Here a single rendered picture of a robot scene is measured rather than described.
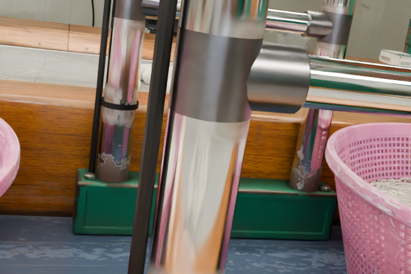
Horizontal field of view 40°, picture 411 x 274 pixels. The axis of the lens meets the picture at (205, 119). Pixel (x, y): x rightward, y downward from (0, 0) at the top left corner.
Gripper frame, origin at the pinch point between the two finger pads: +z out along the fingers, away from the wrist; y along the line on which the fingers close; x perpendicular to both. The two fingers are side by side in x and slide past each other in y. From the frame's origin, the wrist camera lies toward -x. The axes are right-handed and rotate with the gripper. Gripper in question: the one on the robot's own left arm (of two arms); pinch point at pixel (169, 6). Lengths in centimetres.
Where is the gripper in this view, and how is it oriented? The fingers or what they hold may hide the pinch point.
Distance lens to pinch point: 74.7
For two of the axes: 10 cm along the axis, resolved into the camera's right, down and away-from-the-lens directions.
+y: 9.7, 0.7, 2.5
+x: -2.5, 5.4, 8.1
